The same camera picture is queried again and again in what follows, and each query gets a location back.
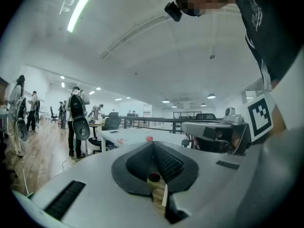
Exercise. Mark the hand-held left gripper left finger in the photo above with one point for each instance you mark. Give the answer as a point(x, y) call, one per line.
point(129, 172)

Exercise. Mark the dark framed interior window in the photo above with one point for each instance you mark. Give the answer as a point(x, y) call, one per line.
point(187, 115)

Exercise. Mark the long fluorescent ceiling light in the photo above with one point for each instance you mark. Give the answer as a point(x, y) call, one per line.
point(79, 11)

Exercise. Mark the black head-mounted camera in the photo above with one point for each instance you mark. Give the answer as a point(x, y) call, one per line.
point(173, 11)

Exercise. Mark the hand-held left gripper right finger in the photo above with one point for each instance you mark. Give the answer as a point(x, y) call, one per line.
point(175, 167)

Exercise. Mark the black backpack device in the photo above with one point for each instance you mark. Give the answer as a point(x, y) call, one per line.
point(21, 110)
point(77, 106)

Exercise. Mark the wooden desk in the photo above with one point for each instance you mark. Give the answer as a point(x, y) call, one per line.
point(96, 125)

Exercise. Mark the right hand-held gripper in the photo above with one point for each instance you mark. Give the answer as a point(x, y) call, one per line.
point(237, 125)

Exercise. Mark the glass partition window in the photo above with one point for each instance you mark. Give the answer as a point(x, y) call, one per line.
point(251, 95)

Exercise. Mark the white desk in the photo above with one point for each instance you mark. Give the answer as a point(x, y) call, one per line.
point(137, 134)

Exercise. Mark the red apple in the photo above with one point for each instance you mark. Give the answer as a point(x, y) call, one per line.
point(154, 176)

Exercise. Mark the person's dark shirt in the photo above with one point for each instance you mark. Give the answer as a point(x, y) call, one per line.
point(273, 20)

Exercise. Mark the dark metal railing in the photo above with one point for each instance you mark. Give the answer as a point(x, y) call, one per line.
point(152, 119)

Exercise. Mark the small red object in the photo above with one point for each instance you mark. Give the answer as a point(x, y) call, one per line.
point(149, 138)

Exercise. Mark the row of ceiling panel lights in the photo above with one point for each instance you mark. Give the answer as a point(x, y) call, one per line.
point(98, 88)

